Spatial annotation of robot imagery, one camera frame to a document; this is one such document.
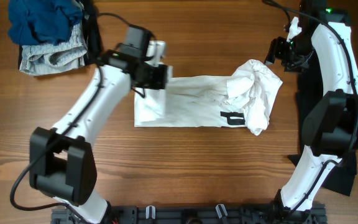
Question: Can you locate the white shirt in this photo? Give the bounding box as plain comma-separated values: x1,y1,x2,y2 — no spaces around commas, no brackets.
134,59,282,136

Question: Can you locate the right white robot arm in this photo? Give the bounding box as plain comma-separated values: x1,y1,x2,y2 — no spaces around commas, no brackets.
265,0,358,222

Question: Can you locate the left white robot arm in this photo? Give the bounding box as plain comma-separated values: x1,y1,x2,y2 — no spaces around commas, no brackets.
29,25,170,223

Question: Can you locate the black shirt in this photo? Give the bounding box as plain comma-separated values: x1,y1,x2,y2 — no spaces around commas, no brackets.
295,52,357,196

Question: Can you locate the black folded garment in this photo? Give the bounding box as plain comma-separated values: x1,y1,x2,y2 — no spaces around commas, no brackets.
18,0,101,69

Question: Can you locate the light denim folded garment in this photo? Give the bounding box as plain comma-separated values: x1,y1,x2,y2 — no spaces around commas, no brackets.
19,23,87,76

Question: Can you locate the blue folded garment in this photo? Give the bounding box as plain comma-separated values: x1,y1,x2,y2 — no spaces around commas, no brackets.
8,0,83,45

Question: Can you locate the left black cable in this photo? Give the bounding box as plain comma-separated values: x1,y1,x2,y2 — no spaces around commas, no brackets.
9,12,155,224

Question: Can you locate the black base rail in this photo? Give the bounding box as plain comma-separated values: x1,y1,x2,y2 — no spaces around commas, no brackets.
50,202,328,224

